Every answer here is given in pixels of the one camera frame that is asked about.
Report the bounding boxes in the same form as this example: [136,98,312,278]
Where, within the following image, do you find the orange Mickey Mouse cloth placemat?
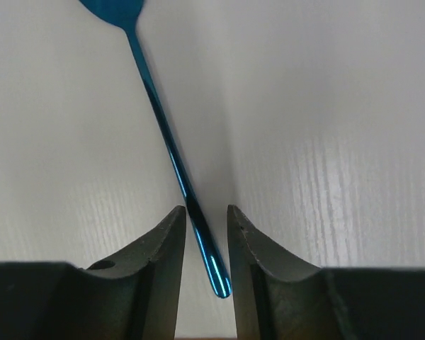
[174,336,237,340]

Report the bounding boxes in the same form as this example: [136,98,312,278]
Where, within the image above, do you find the blue metallic spoon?
[81,0,232,299]

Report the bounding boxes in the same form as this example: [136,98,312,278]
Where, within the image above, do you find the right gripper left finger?
[0,206,186,339]

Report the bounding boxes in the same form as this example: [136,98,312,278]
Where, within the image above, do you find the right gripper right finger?
[227,205,425,339]

